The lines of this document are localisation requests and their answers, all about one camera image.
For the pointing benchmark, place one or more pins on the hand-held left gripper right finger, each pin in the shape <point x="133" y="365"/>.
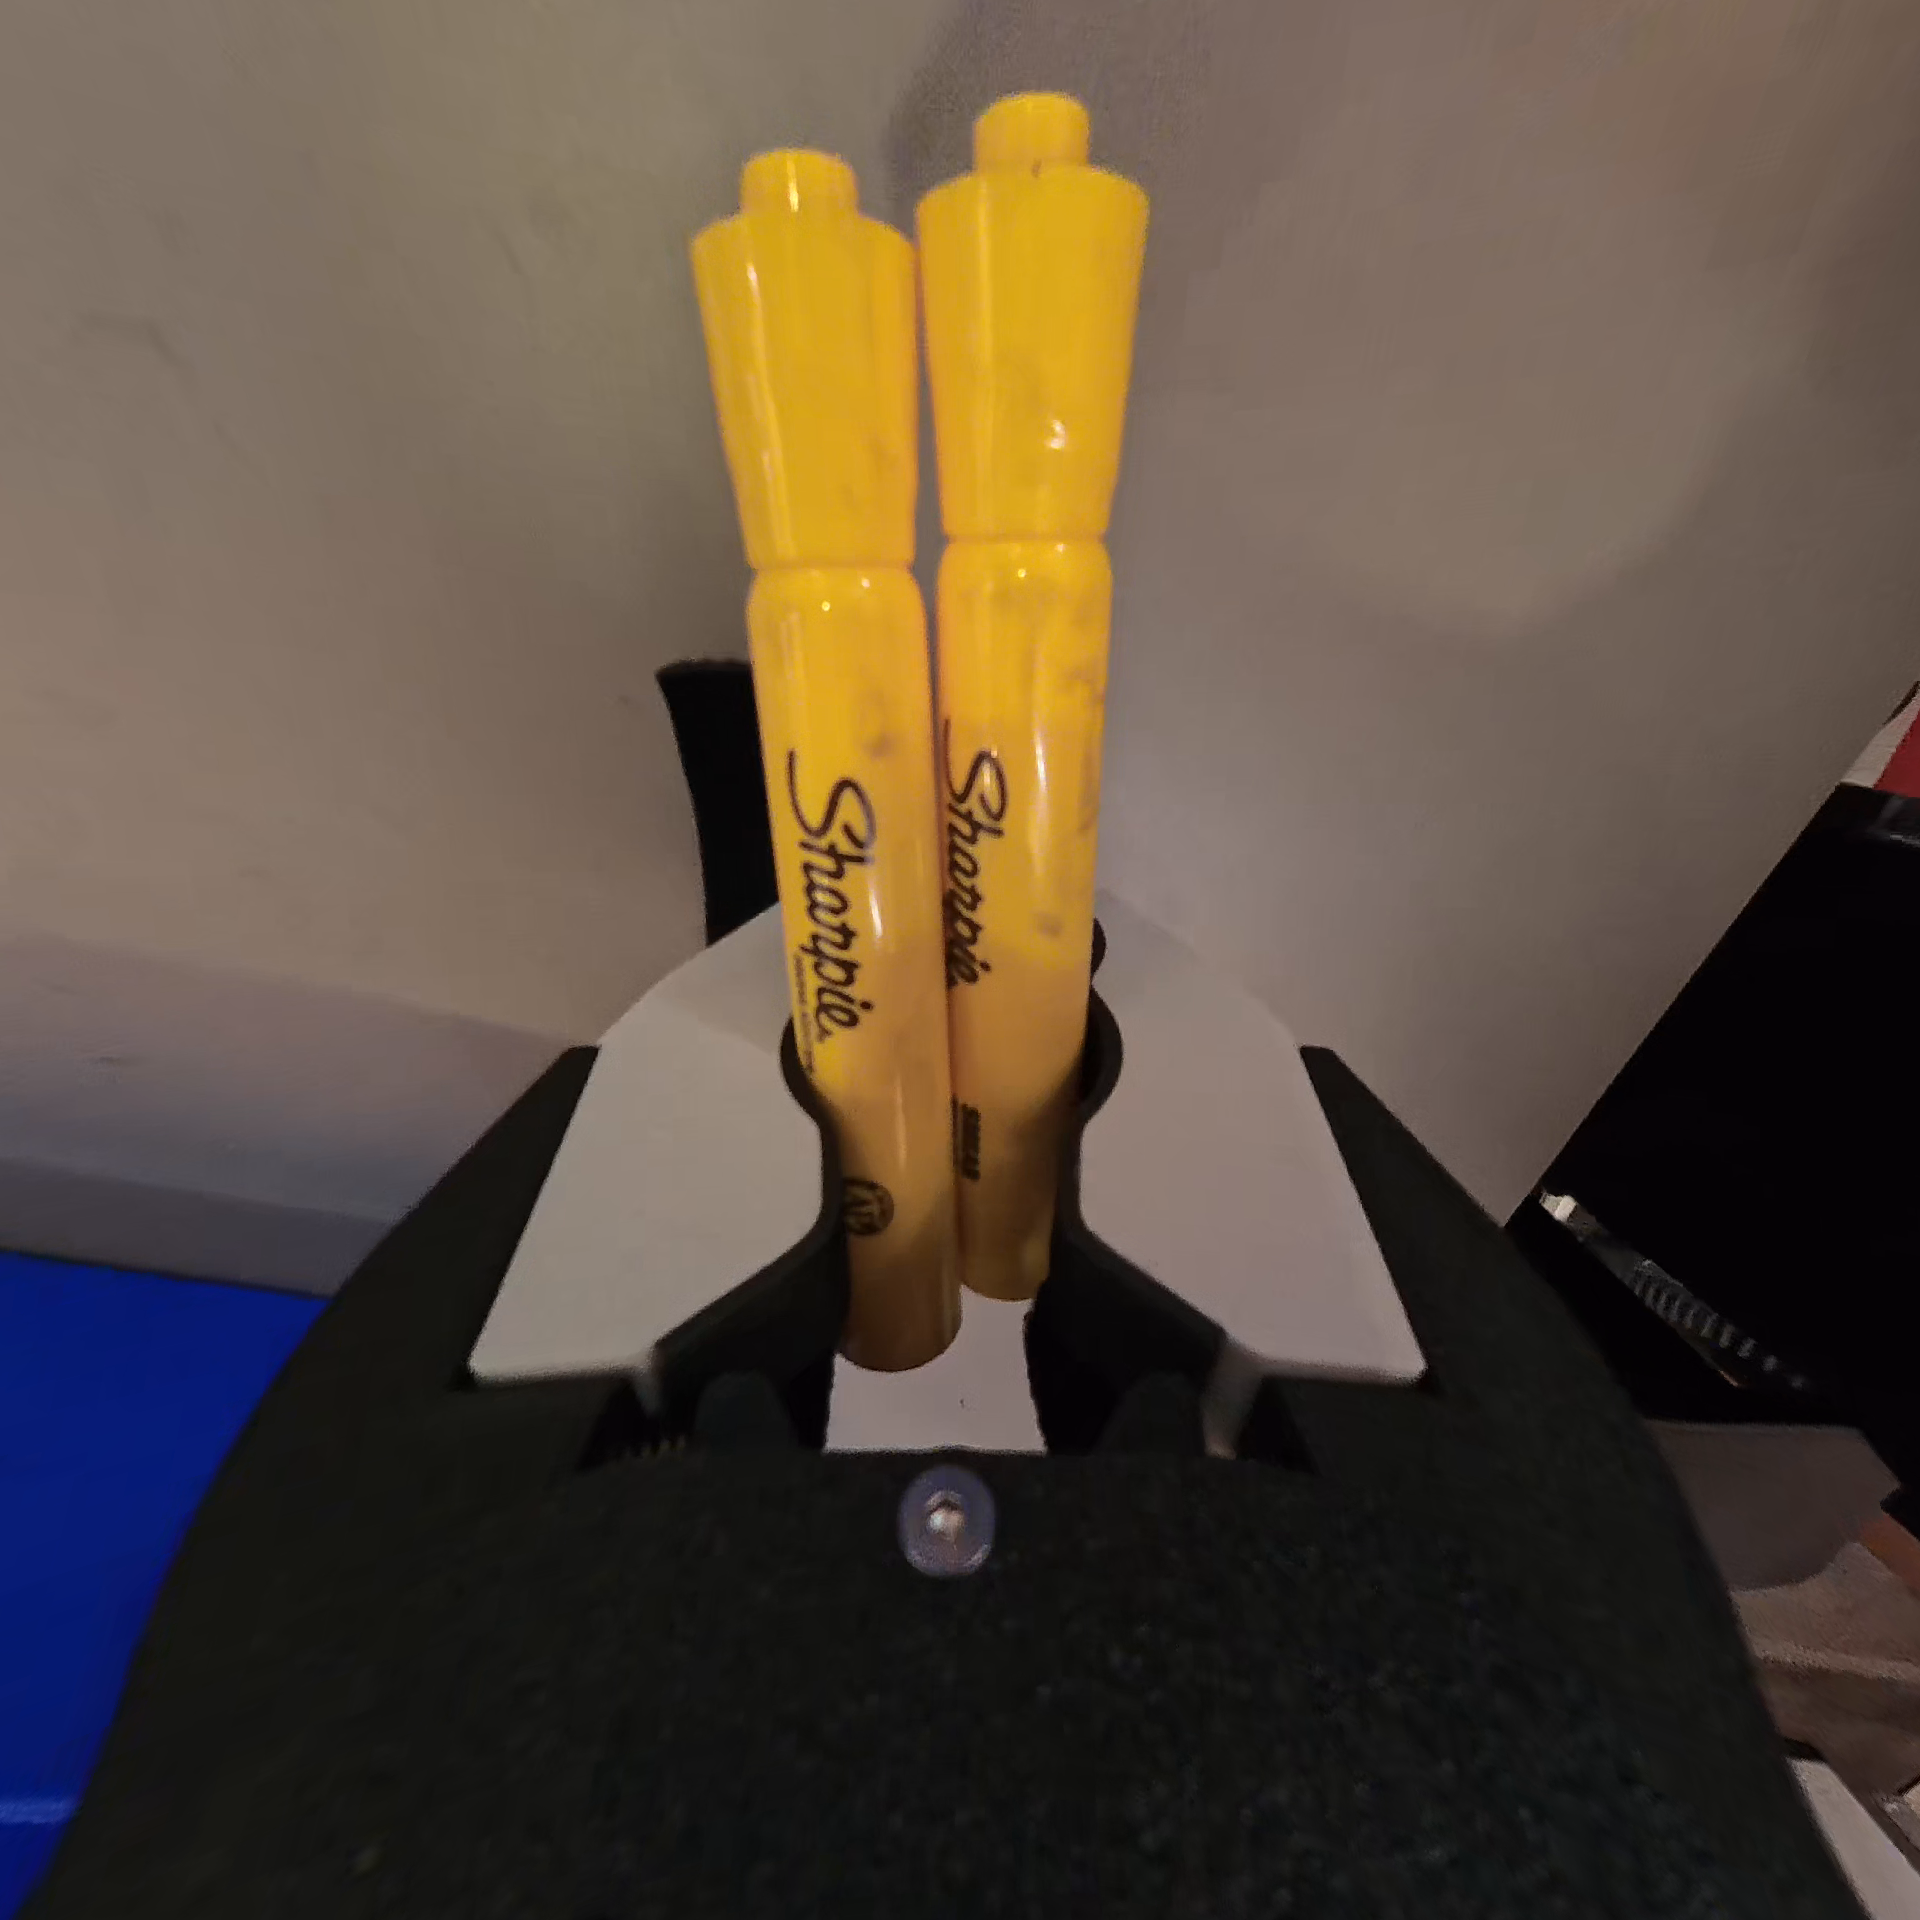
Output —
<point x="1244" y="1185"/>

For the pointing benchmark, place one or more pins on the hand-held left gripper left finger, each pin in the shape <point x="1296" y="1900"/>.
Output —
<point x="646" y="1185"/>

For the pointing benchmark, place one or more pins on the yellow highlighter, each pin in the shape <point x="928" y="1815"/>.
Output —
<point x="1027" y="600"/>
<point x="832" y="675"/>

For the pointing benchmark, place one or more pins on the black case with red label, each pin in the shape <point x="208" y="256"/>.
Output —
<point x="1771" y="1080"/>

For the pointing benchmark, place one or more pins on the blue plastic bin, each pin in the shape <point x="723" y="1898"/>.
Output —
<point x="136" y="1499"/>

